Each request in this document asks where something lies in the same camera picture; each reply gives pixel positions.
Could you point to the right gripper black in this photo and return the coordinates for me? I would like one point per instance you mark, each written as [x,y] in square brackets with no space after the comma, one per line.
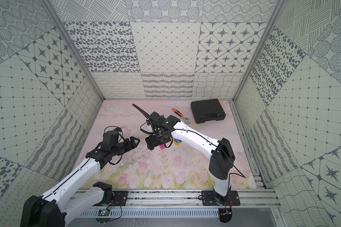
[151,142]

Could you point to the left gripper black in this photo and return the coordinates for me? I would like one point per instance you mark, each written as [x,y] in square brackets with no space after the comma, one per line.
[126,144]

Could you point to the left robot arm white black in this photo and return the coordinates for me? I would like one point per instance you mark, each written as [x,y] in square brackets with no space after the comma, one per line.
[56,208]

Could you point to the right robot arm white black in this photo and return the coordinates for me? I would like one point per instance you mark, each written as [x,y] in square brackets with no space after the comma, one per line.
[219,152]

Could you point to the floral pink table mat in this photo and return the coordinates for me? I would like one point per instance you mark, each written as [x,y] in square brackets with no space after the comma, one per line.
[176,167]

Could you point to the black plastic tool case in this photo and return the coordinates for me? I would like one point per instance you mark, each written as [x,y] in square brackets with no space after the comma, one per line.
[207,110]

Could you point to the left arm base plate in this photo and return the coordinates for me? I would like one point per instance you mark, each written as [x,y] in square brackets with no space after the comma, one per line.
[115,198]

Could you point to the aluminium rail frame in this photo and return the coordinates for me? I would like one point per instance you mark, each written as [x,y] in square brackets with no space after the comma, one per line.
[164,198]

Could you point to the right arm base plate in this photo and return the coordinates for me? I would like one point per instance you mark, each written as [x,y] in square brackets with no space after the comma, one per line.
[211,198]

